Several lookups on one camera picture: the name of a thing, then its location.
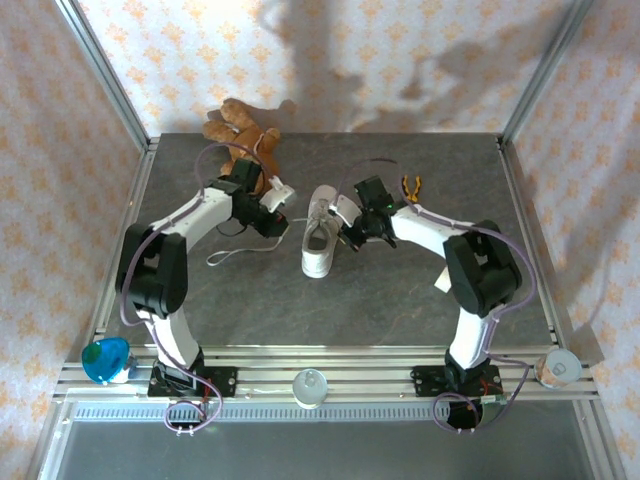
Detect white sneaker with laces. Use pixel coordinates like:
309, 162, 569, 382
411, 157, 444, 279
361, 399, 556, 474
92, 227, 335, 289
206, 197, 346, 267

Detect yellow black pliers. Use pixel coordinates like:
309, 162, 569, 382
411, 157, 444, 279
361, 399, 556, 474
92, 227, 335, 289
401, 174, 424, 204

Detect brown teddy bear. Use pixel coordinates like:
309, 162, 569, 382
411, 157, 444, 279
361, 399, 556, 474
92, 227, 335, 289
202, 98, 282, 195

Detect clear glass dome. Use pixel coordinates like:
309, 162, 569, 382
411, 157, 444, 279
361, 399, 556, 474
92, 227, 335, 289
292, 368, 330, 410

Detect small green circuit board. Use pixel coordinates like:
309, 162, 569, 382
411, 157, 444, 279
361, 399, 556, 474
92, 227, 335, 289
477, 393, 510, 421

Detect blue plastic container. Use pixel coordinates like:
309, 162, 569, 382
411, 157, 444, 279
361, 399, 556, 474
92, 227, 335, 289
81, 337, 139, 386

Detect metal tin can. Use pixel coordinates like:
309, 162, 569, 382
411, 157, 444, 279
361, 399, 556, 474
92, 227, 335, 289
533, 348, 584, 390

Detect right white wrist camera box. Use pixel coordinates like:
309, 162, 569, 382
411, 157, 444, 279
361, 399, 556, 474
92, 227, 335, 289
329, 195, 362, 226

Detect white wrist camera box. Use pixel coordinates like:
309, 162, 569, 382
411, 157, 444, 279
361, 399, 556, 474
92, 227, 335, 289
329, 195, 362, 226
259, 183, 297, 214

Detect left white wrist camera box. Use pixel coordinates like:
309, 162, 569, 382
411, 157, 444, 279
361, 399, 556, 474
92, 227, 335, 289
259, 183, 297, 214

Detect aluminium side rail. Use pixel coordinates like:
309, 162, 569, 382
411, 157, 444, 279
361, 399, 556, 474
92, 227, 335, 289
92, 134, 161, 351
495, 134, 569, 351

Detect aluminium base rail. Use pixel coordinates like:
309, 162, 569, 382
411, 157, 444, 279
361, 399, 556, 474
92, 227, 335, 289
52, 344, 601, 404

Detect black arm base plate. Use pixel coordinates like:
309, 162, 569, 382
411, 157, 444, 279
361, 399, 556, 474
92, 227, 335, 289
410, 364, 501, 399
147, 366, 238, 399

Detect grey slotted cable duct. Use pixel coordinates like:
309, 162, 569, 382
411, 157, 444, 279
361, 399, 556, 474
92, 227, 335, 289
73, 403, 581, 422

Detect aluminium corner post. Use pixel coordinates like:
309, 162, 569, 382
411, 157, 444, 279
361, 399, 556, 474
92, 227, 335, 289
54, 0, 161, 151
499, 0, 596, 146

